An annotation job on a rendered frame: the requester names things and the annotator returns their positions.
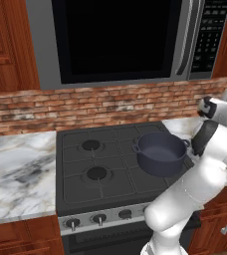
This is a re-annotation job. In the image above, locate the wooden drawer front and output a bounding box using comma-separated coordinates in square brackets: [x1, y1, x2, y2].
[0, 214, 62, 252]
[203, 183, 227, 211]

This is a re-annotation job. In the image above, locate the black gas stove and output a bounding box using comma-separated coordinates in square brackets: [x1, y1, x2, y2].
[55, 121, 203, 255]

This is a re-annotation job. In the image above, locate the stainless steel microwave oven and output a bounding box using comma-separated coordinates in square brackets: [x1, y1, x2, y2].
[25, 0, 227, 92]

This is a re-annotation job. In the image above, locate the silver microwave door handle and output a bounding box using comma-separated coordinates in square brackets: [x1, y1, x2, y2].
[175, 0, 194, 77]

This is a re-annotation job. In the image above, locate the stove knob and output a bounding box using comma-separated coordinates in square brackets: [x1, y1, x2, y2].
[117, 208, 133, 220]
[65, 217, 82, 232]
[92, 213, 108, 227]

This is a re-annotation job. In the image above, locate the wooden base cupboard door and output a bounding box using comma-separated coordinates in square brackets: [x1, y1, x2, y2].
[187, 197, 227, 255]

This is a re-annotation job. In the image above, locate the dark blue pot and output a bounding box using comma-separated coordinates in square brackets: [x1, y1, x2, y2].
[131, 131, 191, 178]

